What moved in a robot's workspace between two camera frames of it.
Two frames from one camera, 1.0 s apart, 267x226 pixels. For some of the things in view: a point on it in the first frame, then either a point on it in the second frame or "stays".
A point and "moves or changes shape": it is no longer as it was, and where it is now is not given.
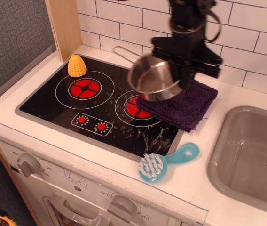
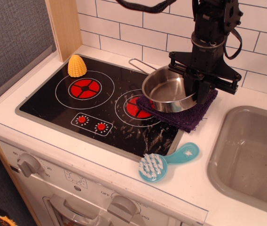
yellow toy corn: x=76 y=67 stays
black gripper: x=191 y=49 to x=207 y=59
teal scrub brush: x=153 y=167 stays
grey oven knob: x=122 y=208 stays
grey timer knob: x=28 y=164 stays
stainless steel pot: x=150 y=76 moves or changes shape
